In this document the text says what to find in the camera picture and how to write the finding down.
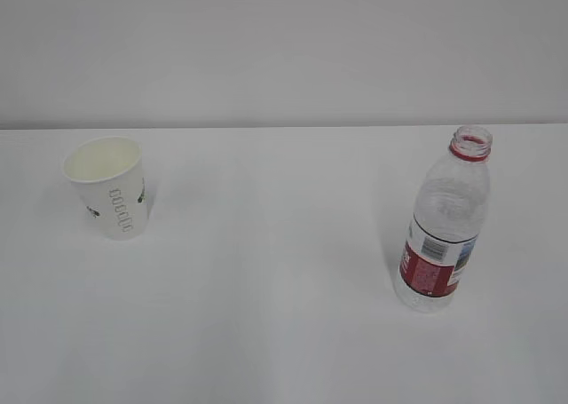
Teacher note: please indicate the clear plastic water bottle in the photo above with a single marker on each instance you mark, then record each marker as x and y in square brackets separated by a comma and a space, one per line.
[449, 212]

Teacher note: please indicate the white paper cup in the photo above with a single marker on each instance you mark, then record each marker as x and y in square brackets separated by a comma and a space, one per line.
[107, 174]

